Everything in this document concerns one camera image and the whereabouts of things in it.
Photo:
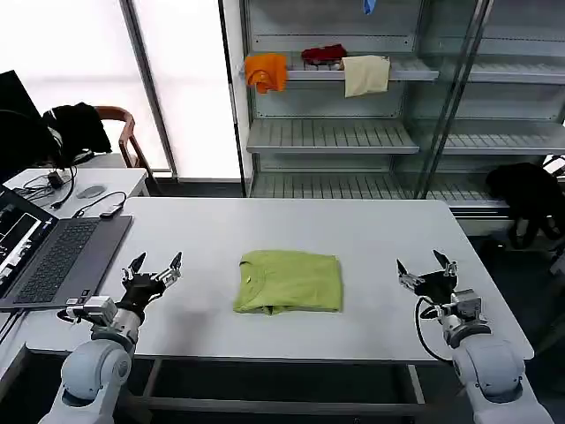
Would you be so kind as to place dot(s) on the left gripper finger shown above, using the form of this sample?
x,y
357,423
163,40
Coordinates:
x,y
170,274
134,265

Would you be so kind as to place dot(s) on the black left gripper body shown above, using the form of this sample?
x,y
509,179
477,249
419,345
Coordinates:
x,y
139,291

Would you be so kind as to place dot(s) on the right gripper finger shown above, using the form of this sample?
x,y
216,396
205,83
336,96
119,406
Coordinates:
x,y
448,265
408,278

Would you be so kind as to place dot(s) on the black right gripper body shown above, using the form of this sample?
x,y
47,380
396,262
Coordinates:
x,y
437,287

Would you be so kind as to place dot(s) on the green t-shirt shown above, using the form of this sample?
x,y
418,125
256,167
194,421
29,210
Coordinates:
x,y
291,282

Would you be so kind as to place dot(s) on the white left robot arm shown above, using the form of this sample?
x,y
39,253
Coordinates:
x,y
95,366

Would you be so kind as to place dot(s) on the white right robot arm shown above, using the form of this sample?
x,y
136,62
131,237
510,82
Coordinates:
x,y
490,366

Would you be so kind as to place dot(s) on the grey laptop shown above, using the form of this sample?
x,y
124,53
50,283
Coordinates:
x,y
66,260

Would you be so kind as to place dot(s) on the grey computer mouse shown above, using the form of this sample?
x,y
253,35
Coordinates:
x,y
91,191

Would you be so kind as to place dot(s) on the small white desk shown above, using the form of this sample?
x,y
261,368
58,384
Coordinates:
x,y
119,181

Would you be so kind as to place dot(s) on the black bag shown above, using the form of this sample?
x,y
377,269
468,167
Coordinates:
x,y
525,194

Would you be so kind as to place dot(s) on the brown wooden chair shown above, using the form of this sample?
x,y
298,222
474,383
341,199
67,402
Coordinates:
x,y
128,132

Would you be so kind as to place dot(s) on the black jacket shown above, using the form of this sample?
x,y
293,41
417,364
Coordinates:
x,y
79,128

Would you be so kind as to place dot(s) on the grey metal shelf with clothes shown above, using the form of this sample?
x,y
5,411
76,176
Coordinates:
x,y
335,137

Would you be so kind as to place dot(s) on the black monitor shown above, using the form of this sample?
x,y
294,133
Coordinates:
x,y
20,119

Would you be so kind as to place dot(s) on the grey metal table frame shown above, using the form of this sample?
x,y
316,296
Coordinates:
x,y
265,404

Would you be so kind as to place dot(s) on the grey metal window post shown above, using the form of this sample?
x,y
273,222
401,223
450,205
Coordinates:
x,y
150,88

